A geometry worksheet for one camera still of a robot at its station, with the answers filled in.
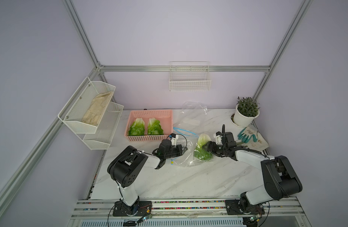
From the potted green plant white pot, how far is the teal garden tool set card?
0.07m

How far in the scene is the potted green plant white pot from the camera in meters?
1.00

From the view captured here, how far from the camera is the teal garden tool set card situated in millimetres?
1002
